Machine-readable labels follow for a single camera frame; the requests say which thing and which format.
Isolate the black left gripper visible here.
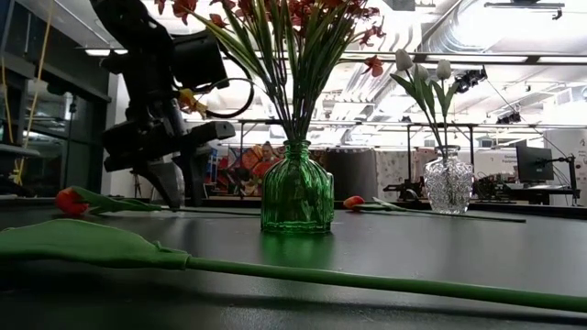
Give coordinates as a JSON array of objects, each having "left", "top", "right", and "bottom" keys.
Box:
[{"left": 101, "top": 98, "right": 237, "bottom": 211}]

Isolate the green ribbed glass vase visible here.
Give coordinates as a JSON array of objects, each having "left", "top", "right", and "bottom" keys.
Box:
[{"left": 260, "top": 139, "right": 336, "bottom": 235}]

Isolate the large orange flower bunch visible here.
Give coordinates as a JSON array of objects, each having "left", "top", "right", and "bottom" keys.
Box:
[{"left": 154, "top": 0, "right": 336, "bottom": 144}]

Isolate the small orange flower bunch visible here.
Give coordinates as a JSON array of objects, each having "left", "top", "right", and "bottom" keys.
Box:
[{"left": 293, "top": 0, "right": 387, "bottom": 144}]

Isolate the white artificial tulip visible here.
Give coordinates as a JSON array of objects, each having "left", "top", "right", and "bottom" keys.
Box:
[
  {"left": 433, "top": 59, "right": 460, "bottom": 160},
  {"left": 412, "top": 63, "right": 444, "bottom": 157},
  {"left": 389, "top": 49, "right": 445, "bottom": 160}
]

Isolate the clear cut-glass vase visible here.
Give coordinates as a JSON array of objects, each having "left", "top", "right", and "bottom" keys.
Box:
[{"left": 422, "top": 144, "right": 475, "bottom": 215}]

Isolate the black monitor on arm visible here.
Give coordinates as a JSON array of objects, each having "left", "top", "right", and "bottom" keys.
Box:
[{"left": 515, "top": 145, "right": 556, "bottom": 183}]

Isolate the black monitor with blue edge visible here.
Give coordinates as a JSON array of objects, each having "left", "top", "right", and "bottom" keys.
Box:
[{"left": 201, "top": 146, "right": 219, "bottom": 187}]

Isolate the colourful patterned tapestry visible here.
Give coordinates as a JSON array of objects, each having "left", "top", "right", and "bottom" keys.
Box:
[{"left": 218, "top": 144, "right": 263, "bottom": 197}]

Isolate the person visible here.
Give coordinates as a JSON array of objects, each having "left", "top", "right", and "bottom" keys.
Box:
[{"left": 249, "top": 141, "right": 282, "bottom": 184}]

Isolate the dark grey partition panel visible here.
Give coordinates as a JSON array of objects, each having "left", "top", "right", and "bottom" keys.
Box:
[{"left": 332, "top": 148, "right": 380, "bottom": 199}]

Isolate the pale patterned partition panel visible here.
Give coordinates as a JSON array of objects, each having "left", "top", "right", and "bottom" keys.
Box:
[{"left": 376, "top": 150, "right": 427, "bottom": 201}]

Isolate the black ceiling spotlight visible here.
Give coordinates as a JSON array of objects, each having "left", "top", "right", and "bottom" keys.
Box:
[
  {"left": 453, "top": 67, "right": 489, "bottom": 95},
  {"left": 496, "top": 111, "right": 523, "bottom": 126}
]

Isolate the long ceiling light bar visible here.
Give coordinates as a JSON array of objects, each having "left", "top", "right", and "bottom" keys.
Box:
[{"left": 84, "top": 48, "right": 587, "bottom": 65}]

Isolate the dark background desk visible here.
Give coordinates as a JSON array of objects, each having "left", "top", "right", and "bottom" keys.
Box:
[{"left": 502, "top": 185, "right": 582, "bottom": 206}]

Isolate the black metal rig frame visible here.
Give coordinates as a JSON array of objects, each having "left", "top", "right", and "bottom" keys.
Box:
[
  {"left": 405, "top": 121, "right": 479, "bottom": 203},
  {"left": 236, "top": 118, "right": 294, "bottom": 148}
]

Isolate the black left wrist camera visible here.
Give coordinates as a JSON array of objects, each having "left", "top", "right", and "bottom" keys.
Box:
[{"left": 172, "top": 29, "right": 230, "bottom": 91}]

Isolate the yellow cable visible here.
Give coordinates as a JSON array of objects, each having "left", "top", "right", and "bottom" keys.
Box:
[
  {"left": 0, "top": 59, "right": 15, "bottom": 144},
  {"left": 16, "top": 4, "right": 52, "bottom": 184}
]

